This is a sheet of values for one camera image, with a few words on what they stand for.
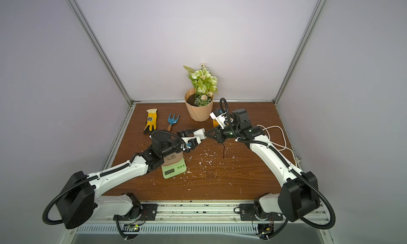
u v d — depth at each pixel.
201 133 0.73
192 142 0.61
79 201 0.41
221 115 0.67
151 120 1.07
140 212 0.67
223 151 0.94
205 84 0.92
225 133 0.67
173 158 0.87
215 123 1.05
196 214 0.74
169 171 0.85
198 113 1.00
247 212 0.72
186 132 0.68
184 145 0.61
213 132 0.69
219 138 0.65
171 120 1.09
